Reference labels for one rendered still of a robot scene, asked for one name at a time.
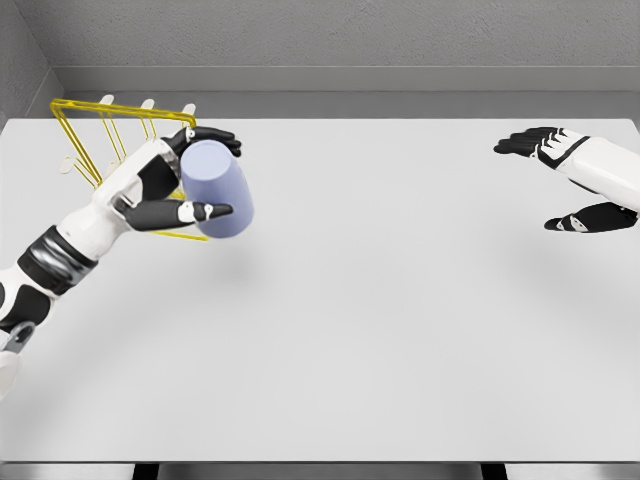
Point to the lavender blue cup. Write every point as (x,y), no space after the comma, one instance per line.
(215,185)

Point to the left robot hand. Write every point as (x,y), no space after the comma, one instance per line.
(125,185)

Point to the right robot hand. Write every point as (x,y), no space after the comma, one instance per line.
(600,160)

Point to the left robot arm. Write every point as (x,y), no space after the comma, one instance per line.
(55,260)

